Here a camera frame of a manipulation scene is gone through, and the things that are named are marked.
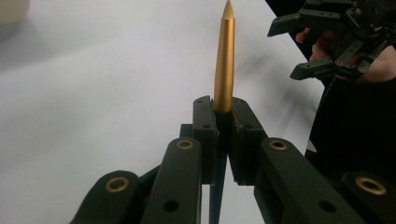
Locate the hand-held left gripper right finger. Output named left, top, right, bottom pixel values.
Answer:
left=229, top=96, right=369, bottom=224

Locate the white table board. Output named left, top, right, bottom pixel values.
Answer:
left=0, top=0, right=327, bottom=224

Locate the black pen with gold tip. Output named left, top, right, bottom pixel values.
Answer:
left=208, top=0, right=236, bottom=224

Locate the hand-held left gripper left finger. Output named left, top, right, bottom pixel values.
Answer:
left=140, top=95, right=220, bottom=224

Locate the cream square cup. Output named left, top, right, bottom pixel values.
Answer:
left=0, top=0, right=32, bottom=27

